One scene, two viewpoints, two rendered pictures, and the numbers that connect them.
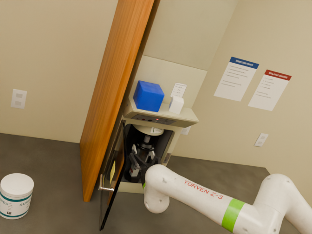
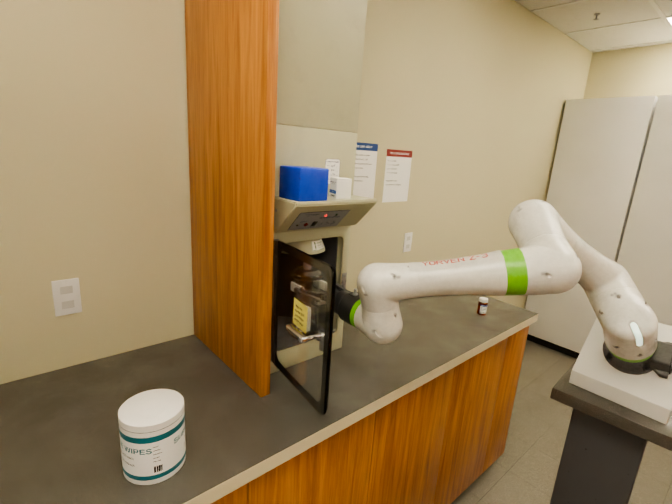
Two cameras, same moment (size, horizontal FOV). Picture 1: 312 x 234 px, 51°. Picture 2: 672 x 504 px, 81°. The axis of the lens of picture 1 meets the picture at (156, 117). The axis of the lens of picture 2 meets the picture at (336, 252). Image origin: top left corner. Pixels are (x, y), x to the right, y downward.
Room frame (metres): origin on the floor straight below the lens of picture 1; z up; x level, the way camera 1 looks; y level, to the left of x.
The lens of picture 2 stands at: (0.21, 0.32, 1.65)
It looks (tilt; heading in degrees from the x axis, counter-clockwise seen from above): 14 degrees down; 342
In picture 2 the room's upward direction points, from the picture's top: 4 degrees clockwise
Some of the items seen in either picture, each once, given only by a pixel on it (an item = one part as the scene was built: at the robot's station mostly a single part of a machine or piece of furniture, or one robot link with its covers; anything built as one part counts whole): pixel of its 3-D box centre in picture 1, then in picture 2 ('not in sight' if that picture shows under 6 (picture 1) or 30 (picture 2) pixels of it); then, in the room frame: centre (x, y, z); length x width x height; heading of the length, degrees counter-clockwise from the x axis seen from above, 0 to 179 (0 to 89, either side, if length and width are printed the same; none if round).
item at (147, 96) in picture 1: (148, 96); (303, 183); (1.30, 0.06, 1.55); 0.10 x 0.10 x 0.09; 24
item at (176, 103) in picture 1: (176, 104); (340, 187); (1.36, -0.07, 1.54); 0.05 x 0.05 x 0.06; 7
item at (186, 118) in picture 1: (160, 118); (327, 214); (1.34, -0.02, 1.46); 0.32 x 0.12 x 0.10; 114
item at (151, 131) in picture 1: (149, 121); (300, 240); (1.49, 0.02, 1.34); 0.18 x 0.18 x 0.05
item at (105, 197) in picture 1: (112, 175); (299, 322); (1.17, 0.09, 1.19); 0.30 x 0.01 x 0.40; 16
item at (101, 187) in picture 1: (105, 183); (302, 332); (1.09, 0.10, 1.20); 0.10 x 0.05 x 0.03; 16
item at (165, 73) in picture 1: (143, 121); (290, 244); (1.51, 0.05, 1.32); 0.32 x 0.25 x 0.77; 114
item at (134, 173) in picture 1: (139, 159); not in sight; (1.43, 0.00, 1.14); 0.11 x 0.11 x 0.21
